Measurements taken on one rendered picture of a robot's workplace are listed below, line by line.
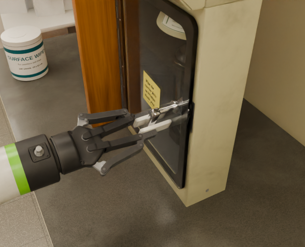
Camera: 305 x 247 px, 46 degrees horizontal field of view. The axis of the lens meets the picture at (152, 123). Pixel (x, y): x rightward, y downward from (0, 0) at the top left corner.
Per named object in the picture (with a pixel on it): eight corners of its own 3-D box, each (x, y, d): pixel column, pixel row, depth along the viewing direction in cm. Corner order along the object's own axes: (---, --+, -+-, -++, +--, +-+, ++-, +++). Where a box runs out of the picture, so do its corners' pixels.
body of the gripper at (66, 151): (62, 170, 61) (112, 153, 64) (46, 128, 63) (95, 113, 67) (62, 183, 67) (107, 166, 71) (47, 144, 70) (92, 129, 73)
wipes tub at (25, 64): (43, 59, 136) (35, 21, 126) (53, 75, 127) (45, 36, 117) (8, 67, 131) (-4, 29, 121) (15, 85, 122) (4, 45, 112)
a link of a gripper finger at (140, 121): (133, 128, 73) (132, 125, 73) (163, 117, 76) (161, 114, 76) (136, 121, 70) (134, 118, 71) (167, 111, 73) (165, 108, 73)
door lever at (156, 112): (166, 128, 76) (161, 117, 77) (179, 109, 68) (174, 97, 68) (144, 136, 74) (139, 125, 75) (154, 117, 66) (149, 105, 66)
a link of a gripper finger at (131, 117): (83, 148, 69) (80, 142, 70) (132, 125, 74) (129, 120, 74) (84, 140, 66) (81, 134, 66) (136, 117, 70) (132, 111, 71)
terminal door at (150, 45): (127, 116, 100) (118, -33, 75) (184, 191, 80) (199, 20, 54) (124, 117, 100) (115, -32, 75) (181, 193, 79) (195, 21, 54)
